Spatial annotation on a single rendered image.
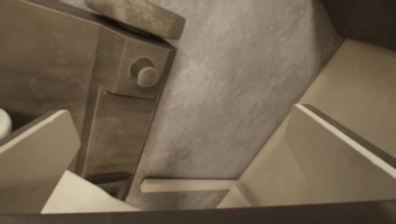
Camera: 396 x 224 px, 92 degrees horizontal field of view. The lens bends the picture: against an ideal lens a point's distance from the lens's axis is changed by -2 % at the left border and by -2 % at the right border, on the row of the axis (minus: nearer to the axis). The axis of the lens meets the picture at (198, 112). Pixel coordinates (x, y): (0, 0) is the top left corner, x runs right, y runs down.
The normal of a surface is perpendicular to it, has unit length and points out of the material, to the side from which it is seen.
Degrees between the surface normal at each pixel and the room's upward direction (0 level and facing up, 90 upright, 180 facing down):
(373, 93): 90
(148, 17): 6
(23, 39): 0
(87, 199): 90
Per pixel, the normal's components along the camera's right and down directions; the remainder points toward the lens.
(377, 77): -0.71, -0.24
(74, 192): 0.37, -0.85
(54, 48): 0.48, 0.52
